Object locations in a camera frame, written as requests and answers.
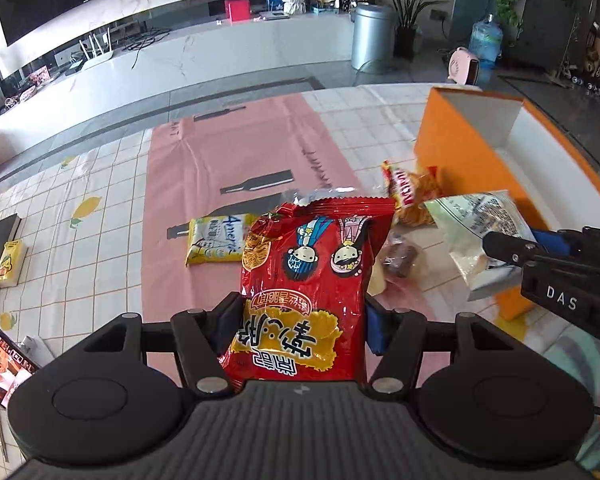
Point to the white router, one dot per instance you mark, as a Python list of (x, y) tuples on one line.
[(97, 57)]

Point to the red orange noodle snack packet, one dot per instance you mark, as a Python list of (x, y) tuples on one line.
[(412, 195)]

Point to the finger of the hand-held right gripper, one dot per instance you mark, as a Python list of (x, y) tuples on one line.
[(555, 241), (510, 249)]

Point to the orange cardboard box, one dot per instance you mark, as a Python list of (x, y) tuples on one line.
[(460, 155)]

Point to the yellow snack packet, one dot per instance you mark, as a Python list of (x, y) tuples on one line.
[(215, 242)]

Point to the white green snack bag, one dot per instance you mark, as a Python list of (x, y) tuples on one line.
[(472, 225)]

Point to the white woven basket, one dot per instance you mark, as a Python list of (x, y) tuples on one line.
[(293, 2)]

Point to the blue water jug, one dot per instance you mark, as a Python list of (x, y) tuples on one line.
[(486, 42)]

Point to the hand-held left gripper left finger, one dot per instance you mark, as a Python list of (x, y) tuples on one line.
[(228, 322)]

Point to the clear wrapped brown cake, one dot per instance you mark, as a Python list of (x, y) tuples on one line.
[(397, 260)]

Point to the silver trash can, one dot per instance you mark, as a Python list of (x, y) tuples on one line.
[(372, 37)]

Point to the pink space heater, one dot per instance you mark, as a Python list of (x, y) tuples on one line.
[(466, 66)]

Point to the red box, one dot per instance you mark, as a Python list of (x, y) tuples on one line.
[(237, 10)]

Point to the yellow tissue pack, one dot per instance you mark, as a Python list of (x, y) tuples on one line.
[(9, 265)]

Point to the checked lemon print tablecloth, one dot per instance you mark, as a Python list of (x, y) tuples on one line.
[(95, 240)]

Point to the white marble tv console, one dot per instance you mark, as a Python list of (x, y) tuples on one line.
[(205, 60)]

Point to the potted long leaf plant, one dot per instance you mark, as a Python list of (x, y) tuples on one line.
[(407, 35)]

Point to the colourful magazine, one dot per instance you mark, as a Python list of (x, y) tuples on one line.
[(0, 365)]

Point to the red noodle snack bag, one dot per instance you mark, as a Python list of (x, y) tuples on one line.
[(305, 280)]

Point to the pink bottle print mat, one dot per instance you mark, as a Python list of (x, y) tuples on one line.
[(240, 150)]

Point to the dark grey cabinet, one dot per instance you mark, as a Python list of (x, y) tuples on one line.
[(545, 25)]

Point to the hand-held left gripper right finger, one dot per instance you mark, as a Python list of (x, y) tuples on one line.
[(376, 327)]

